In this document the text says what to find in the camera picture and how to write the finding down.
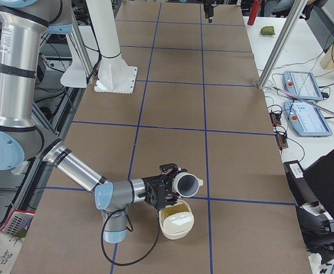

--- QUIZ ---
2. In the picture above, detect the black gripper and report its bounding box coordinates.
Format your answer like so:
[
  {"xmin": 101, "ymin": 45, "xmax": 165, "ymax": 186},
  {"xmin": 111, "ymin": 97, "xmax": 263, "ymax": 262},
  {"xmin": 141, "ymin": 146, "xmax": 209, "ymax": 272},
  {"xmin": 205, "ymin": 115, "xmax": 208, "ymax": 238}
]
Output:
[{"xmin": 142, "ymin": 163, "xmax": 187, "ymax": 210}]

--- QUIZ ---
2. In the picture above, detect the white mug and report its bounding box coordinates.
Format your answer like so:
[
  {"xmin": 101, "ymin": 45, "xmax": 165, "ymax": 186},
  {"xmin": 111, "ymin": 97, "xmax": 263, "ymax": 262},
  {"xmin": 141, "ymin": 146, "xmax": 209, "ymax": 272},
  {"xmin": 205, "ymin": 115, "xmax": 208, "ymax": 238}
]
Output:
[{"xmin": 172, "ymin": 172, "xmax": 203, "ymax": 198}]

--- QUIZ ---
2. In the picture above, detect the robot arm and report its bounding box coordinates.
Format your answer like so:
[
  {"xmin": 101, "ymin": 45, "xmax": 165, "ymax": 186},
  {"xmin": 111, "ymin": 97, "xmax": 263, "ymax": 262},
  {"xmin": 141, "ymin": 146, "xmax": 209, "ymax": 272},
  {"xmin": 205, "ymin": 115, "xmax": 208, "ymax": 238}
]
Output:
[{"xmin": 0, "ymin": 1, "xmax": 187, "ymax": 243}]

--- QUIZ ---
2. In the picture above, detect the cream plastic bin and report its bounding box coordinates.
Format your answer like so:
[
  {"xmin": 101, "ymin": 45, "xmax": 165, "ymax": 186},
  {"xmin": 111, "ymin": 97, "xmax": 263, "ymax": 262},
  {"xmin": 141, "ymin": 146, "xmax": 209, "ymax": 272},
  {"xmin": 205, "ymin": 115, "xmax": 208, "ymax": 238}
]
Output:
[{"xmin": 159, "ymin": 199, "xmax": 194, "ymax": 240}]

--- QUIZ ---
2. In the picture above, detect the red bottle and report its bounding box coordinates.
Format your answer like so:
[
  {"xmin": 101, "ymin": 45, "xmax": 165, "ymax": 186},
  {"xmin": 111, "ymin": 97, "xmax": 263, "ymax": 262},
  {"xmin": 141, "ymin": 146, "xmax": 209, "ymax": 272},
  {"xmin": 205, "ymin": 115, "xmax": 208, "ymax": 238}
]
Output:
[{"xmin": 247, "ymin": 0, "xmax": 261, "ymax": 26}]

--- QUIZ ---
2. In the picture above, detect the green cloth pouch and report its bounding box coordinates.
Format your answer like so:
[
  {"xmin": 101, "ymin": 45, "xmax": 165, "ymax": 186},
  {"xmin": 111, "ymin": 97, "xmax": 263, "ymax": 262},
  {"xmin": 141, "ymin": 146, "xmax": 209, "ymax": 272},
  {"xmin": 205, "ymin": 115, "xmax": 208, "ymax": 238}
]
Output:
[{"xmin": 260, "ymin": 26, "xmax": 275, "ymax": 36}]

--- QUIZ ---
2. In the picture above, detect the far blue teach pendant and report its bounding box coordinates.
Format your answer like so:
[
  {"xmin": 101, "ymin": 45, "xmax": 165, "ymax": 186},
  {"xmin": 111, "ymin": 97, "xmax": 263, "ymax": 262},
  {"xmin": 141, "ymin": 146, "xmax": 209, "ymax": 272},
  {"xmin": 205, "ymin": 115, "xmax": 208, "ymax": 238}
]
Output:
[{"xmin": 283, "ymin": 71, "xmax": 324, "ymax": 102}]

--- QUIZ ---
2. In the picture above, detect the blue teach pendant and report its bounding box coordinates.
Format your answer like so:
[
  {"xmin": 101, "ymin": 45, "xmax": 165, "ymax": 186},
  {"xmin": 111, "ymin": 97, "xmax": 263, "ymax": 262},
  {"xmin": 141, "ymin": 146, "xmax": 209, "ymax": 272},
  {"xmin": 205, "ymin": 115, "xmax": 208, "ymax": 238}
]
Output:
[
  {"xmin": 284, "ymin": 100, "xmax": 332, "ymax": 137},
  {"xmin": 283, "ymin": 71, "xmax": 324, "ymax": 102}
]

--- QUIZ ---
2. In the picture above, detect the black box with label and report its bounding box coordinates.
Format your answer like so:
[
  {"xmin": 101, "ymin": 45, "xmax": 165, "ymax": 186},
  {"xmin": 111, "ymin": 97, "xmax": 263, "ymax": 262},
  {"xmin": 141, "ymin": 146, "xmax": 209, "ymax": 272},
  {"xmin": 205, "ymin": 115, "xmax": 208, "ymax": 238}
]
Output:
[{"xmin": 283, "ymin": 160, "xmax": 318, "ymax": 206}]

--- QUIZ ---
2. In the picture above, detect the near blue teach pendant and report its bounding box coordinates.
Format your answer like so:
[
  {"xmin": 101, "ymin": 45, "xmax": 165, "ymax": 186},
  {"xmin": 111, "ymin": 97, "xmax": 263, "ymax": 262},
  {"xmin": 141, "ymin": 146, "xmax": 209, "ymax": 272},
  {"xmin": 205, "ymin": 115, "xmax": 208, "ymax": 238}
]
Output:
[{"xmin": 284, "ymin": 100, "xmax": 332, "ymax": 137}]

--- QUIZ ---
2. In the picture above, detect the black monitor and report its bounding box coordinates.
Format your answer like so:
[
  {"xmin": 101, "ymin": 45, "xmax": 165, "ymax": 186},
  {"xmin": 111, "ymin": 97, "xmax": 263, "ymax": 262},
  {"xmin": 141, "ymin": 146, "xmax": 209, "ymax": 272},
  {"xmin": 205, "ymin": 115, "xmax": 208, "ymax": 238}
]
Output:
[{"xmin": 303, "ymin": 149, "xmax": 334, "ymax": 219}]

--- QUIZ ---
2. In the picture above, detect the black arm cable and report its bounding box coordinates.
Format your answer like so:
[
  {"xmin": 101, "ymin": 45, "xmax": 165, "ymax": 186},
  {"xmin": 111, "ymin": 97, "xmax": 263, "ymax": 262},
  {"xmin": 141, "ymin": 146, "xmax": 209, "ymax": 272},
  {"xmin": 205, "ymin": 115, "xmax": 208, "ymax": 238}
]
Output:
[{"xmin": 100, "ymin": 208, "xmax": 162, "ymax": 265}]

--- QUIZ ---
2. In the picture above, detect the aluminium frame post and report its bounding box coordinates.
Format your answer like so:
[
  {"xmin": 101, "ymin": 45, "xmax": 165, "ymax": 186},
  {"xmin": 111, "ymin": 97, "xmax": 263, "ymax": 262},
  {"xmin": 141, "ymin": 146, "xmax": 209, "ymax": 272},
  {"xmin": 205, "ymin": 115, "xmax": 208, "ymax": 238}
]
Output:
[{"xmin": 257, "ymin": 0, "xmax": 307, "ymax": 89}]

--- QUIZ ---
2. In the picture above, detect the white pedestal column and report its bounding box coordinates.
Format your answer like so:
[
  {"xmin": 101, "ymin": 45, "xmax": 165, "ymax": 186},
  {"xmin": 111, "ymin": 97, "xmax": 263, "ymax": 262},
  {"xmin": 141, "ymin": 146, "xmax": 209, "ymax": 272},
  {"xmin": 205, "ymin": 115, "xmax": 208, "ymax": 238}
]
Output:
[{"xmin": 86, "ymin": 0, "xmax": 138, "ymax": 94}]

